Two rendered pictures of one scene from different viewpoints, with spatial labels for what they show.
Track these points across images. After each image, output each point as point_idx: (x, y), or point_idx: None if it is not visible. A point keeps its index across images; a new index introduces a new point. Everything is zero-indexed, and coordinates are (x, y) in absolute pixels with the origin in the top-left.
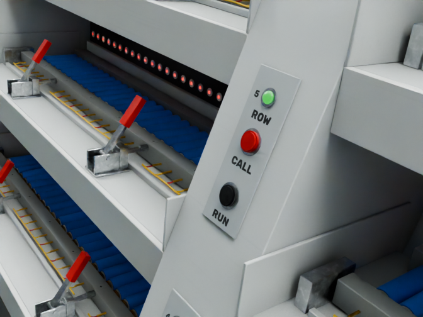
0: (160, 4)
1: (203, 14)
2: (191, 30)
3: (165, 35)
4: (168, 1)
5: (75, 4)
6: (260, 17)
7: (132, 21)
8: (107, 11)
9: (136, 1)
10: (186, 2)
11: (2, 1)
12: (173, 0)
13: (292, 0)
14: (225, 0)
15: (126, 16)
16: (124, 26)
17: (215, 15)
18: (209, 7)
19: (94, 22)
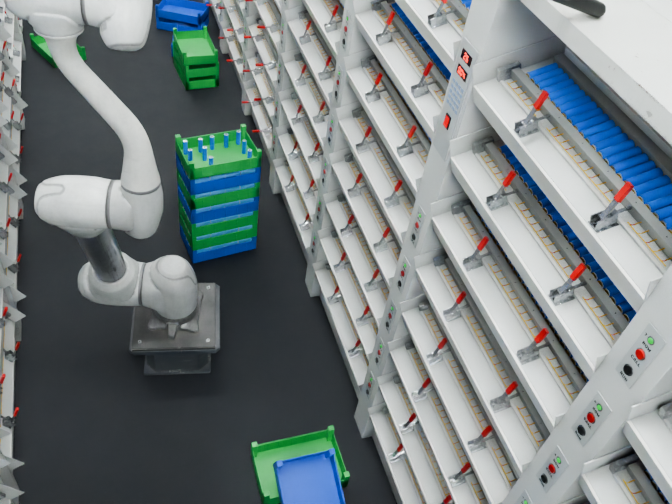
0: (400, 161)
1: (411, 171)
2: (407, 178)
3: (402, 172)
4: (404, 156)
5: (377, 130)
6: (419, 190)
7: (394, 158)
8: (387, 146)
9: (394, 154)
10: (411, 154)
11: (349, 90)
12: (406, 155)
13: (424, 191)
14: (422, 158)
15: (392, 154)
16: (392, 156)
17: (415, 172)
18: (417, 161)
19: (384, 144)
